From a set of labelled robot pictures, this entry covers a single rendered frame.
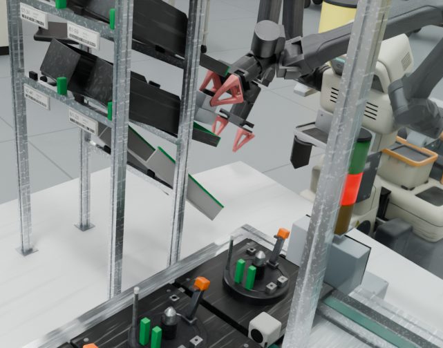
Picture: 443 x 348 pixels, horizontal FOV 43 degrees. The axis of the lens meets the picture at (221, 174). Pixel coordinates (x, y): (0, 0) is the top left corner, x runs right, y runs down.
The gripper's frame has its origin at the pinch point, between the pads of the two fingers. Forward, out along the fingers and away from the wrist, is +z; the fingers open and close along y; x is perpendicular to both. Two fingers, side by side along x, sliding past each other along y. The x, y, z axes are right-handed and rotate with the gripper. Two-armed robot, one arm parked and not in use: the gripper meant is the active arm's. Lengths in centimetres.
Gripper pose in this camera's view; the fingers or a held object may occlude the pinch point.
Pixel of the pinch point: (206, 99)
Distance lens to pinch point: 125.6
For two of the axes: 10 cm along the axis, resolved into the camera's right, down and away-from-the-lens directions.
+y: 6.6, 4.1, -6.3
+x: 2.2, 7.0, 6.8
